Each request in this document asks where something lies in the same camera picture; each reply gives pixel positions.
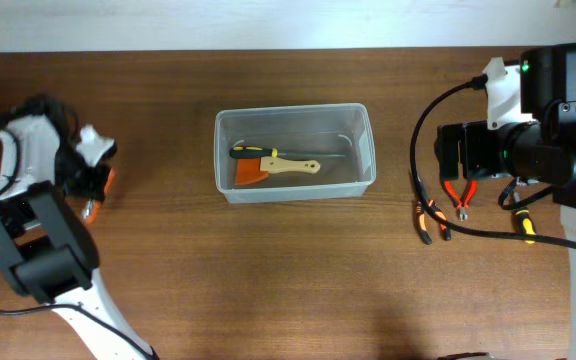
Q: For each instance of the orange socket bit holder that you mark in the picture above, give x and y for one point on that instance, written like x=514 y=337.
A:
x=92 y=207

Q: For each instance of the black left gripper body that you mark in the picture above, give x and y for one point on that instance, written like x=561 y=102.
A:
x=86 y=183

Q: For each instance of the orange scraper wooden handle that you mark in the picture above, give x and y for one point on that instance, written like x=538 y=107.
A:
x=251 y=171

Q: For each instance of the clear plastic container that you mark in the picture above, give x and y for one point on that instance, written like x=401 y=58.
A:
x=338 y=136

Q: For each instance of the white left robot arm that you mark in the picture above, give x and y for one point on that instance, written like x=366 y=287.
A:
x=54 y=177

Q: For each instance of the yellow black screwdriver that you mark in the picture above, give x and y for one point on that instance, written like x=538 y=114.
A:
x=522 y=220

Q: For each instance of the metal file yellow black handle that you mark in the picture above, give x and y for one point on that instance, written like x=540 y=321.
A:
x=254 y=152

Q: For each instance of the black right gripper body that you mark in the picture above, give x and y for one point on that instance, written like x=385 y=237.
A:
x=473 y=157

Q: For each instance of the small red cutting pliers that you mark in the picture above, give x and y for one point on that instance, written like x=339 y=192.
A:
x=461 y=202

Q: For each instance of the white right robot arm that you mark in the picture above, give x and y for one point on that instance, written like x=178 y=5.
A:
x=529 y=135

